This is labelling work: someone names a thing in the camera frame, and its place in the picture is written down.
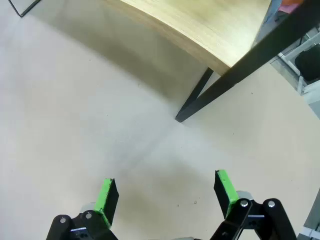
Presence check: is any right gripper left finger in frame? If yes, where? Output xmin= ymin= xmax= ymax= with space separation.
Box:
xmin=46 ymin=177 xmax=120 ymax=240

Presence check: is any black bag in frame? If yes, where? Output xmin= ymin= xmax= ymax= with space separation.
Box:
xmin=294 ymin=46 xmax=320 ymax=82

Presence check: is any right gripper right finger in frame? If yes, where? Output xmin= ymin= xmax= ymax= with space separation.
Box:
xmin=209 ymin=169 xmax=298 ymax=240

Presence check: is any wooden shelf with black frame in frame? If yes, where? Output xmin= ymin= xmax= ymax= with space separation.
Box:
xmin=8 ymin=0 xmax=320 ymax=123

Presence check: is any white frame table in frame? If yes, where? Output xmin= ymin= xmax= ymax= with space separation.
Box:
xmin=276 ymin=31 xmax=320 ymax=97

